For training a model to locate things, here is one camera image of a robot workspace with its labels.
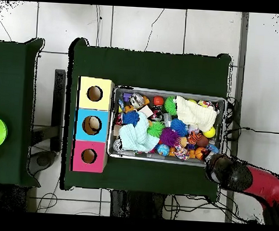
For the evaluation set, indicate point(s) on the mint green cloth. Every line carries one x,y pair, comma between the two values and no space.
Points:
136,134

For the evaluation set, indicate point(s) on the cream yellow cloth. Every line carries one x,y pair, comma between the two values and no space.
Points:
195,114

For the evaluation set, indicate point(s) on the crushed silver can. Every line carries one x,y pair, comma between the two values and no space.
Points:
137,100

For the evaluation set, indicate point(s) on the tiger striped toy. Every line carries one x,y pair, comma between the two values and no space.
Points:
194,134

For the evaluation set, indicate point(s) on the orange red ball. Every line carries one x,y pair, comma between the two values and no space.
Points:
158,100

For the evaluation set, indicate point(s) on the blue spiky ball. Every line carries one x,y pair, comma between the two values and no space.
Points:
179,127
131,118

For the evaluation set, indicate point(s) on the dark green table cloth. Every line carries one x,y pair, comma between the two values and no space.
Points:
151,67
15,78

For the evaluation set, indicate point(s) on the clear mesh bin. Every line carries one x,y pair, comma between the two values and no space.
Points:
142,158

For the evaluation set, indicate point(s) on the wooden box with three holes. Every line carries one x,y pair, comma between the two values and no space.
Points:
105,95

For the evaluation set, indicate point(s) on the purple spiky ball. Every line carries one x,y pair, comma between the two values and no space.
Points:
168,137

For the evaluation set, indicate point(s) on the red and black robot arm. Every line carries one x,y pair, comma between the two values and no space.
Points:
266,185

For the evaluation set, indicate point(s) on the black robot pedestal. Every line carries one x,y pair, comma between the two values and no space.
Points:
134,206

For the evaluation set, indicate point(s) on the green spiky ball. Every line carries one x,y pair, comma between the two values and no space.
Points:
170,105
156,129

